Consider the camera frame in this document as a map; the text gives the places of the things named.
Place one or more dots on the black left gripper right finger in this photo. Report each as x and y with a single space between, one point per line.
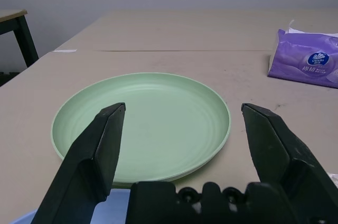
285 155

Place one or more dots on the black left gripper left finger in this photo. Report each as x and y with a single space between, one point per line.
87 155

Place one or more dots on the white tissue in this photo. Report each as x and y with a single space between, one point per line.
334 179

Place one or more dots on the blue plastic plate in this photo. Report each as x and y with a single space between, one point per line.
116 208

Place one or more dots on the green plastic plate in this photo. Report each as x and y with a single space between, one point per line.
163 129

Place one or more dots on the purple tissue pack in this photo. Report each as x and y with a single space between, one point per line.
303 60

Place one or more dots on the white tape strip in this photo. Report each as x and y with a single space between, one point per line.
64 50

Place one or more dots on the wooden side table black frame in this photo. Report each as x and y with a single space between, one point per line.
23 39

